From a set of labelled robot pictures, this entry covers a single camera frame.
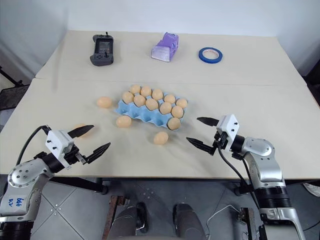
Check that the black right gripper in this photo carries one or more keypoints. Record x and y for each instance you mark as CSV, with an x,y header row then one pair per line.
x,y
220,142

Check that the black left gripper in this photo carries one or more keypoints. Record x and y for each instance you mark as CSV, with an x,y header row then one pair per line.
x,y
75,156

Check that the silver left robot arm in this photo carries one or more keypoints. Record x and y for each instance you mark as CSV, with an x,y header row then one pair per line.
x,y
18,186

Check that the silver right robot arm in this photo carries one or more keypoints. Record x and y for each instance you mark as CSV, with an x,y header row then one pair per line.
x,y
266,165

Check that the blue egg tray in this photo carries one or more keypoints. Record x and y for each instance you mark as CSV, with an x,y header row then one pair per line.
x,y
147,116

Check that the tan egg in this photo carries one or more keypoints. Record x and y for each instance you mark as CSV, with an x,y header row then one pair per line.
x,y
123,121
169,99
160,138
157,94
174,123
177,111
85,134
151,104
146,91
181,102
135,89
139,100
165,108
127,97
104,102

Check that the black table leg caster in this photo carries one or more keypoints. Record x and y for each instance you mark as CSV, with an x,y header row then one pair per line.
x,y
239,190

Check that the rusty metal bar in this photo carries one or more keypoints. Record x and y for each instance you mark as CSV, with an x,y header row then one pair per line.
x,y
250,222
113,212

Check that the blue tape roll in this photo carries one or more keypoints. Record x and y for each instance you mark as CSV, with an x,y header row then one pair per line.
x,y
210,55

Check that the grey rounded foot shape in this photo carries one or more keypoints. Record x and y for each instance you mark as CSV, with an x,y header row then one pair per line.
x,y
185,221

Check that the black rounded foot shape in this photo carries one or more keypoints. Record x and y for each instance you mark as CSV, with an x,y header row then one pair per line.
x,y
141,216

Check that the black stand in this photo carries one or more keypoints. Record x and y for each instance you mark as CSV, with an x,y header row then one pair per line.
x,y
11,96

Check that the grey handheld remote controller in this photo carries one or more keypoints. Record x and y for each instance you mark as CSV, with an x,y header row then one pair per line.
x,y
102,50

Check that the purple plastic tape dispenser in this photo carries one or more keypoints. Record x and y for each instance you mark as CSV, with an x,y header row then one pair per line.
x,y
165,47

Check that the white shoe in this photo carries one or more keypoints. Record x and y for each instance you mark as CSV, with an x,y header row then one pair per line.
x,y
312,188

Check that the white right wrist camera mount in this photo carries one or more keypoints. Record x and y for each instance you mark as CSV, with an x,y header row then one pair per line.
x,y
228,126

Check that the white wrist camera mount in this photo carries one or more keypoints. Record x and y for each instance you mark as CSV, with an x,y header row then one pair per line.
x,y
228,126
58,143

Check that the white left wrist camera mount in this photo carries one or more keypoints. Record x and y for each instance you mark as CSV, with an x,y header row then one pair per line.
x,y
58,143

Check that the black table frame bar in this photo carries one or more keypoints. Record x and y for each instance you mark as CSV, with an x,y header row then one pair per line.
x,y
80,184

